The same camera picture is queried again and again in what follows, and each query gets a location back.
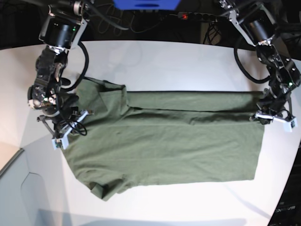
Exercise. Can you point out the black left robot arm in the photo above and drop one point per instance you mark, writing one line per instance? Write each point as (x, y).
(259, 29)

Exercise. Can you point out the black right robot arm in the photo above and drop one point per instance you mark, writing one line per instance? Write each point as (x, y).
(52, 93)

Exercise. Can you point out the green t-shirt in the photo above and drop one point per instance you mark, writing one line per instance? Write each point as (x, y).
(162, 138)

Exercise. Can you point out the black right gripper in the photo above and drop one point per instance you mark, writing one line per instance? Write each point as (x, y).
(59, 121)

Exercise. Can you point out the black power strip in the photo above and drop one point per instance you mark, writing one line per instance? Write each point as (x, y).
(194, 16)

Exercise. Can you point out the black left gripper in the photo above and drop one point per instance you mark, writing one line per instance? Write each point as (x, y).
(274, 107)

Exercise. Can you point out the blue plastic box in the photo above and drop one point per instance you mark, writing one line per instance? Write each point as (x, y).
(146, 4)

